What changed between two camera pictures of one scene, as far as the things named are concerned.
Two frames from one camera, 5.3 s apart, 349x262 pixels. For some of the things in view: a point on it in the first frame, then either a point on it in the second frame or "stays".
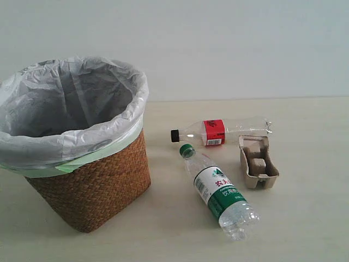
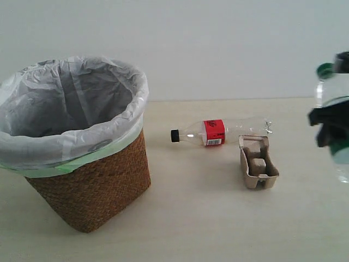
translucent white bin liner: [56, 114] stays
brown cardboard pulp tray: [258, 166] stays
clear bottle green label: [237, 217] to [332, 85]
